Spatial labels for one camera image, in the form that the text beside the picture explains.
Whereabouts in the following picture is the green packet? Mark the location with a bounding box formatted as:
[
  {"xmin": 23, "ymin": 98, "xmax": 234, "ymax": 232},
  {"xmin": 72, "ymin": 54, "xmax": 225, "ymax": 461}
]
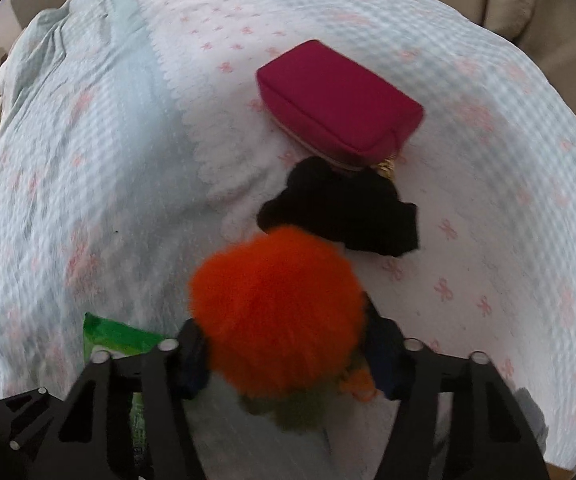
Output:
[{"xmin": 82, "ymin": 312, "xmax": 165, "ymax": 466}]

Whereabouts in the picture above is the beige headboard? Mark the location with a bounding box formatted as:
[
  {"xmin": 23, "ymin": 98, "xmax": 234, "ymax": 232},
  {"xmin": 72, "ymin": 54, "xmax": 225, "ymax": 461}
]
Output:
[{"xmin": 10, "ymin": 0, "xmax": 93, "ymax": 37}]

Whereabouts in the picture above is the grey sock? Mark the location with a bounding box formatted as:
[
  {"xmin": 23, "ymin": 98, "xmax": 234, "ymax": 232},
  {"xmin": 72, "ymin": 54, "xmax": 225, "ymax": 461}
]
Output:
[{"xmin": 515, "ymin": 387, "xmax": 550, "ymax": 455}]

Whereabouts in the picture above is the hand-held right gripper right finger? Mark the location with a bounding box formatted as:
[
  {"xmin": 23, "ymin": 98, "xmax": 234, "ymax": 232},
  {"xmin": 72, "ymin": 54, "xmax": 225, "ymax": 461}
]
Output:
[{"xmin": 362, "ymin": 305, "xmax": 552, "ymax": 480}]

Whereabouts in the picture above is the orange fluffy pom-pom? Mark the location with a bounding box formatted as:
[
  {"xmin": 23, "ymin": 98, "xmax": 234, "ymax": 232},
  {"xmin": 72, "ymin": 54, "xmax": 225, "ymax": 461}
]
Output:
[{"xmin": 188, "ymin": 226, "xmax": 379, "ymax": 405}]

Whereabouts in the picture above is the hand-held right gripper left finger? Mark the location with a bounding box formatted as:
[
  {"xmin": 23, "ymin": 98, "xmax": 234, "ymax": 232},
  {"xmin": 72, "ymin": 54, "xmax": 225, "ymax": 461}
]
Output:
[{"xmin": 60, "ymin": 319, "xmax": 211, "ymax": 480}]

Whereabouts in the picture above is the magenta zip pouch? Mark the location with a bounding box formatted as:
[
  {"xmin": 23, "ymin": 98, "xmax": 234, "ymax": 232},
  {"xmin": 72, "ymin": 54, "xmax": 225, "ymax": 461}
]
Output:
[{"xmin": 256, "ymin": 39, "xmax": 425, "ymax": 177}]

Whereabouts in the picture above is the black cloth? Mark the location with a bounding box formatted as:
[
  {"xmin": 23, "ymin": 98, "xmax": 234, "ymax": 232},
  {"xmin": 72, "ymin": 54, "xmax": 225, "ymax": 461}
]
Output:
[{"xmin": 257, "ymin": 156, "xmax": 420, "ymax": 258}]

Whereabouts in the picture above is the checkered bow-print blanket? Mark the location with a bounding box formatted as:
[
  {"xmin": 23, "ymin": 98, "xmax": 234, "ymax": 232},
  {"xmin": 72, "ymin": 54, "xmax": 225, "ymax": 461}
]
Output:
[{"xmin": 0, "ymin": 0, "xmax": 576, "ymax": 480}]

